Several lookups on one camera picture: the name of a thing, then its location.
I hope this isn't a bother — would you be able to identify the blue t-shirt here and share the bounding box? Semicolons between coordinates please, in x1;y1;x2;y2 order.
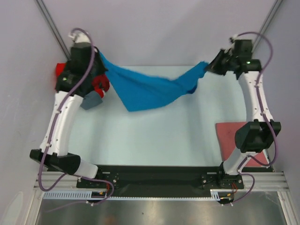
99;53;208;112

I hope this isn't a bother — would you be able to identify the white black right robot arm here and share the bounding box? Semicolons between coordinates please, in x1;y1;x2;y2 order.
205;38;281;188

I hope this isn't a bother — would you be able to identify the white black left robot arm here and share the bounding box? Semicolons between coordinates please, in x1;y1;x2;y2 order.
30;29;110;188

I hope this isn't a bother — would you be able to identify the bright red t-shirt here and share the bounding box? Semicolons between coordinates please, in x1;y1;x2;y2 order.
55;63;66;92

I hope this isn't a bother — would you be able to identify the dark red t-shirt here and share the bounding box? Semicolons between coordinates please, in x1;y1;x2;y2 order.
92;74;110;98

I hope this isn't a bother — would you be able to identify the grey t-shirt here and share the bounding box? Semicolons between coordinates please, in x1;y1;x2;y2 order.
80;91;103;110

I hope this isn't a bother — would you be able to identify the folded pink t-shirt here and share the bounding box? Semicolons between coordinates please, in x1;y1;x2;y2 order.
216;122;268;167

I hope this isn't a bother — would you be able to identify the aluminium corner post left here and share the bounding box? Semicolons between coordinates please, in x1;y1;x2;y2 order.
34;0;70;59

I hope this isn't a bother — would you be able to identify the aluminium corner post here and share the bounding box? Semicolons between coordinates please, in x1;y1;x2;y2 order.
34;0;70;59
253;0;284;52

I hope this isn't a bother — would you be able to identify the aluminium corner post right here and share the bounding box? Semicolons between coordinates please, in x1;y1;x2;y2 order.
253;0;284;52

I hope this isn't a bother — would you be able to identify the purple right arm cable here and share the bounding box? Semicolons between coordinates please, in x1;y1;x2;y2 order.
236;31;279;167

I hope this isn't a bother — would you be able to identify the aluminium front rail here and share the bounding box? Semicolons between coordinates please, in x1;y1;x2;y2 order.
42;172;289;191

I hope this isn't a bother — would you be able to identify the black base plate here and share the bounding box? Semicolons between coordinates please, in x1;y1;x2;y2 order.
46;164;274;197

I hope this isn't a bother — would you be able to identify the white slotted cable duct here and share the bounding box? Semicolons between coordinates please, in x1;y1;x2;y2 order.
43;190;229;201

